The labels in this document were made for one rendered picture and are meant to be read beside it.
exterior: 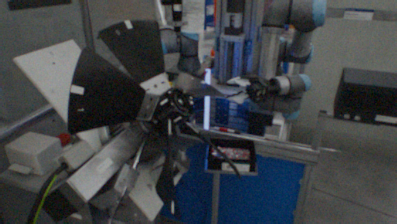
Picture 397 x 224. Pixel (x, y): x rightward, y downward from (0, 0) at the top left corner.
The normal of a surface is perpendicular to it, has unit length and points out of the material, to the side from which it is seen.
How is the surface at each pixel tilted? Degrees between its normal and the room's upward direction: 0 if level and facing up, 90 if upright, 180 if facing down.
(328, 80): 90
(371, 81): 15
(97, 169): 50
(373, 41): 90
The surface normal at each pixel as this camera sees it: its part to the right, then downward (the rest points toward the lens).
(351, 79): -0.07, -0.75
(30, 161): -0.33, 0.42
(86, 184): 0.73, -0.45
